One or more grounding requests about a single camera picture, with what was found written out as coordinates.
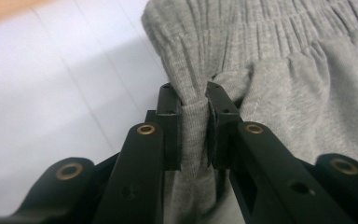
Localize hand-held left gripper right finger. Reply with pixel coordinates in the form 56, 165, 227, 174
204, 81, 243, 171

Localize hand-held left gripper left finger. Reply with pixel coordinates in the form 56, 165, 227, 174
145, 82, 183, 172

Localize grey sweatpants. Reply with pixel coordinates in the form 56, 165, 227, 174
141, 0, 358, 224

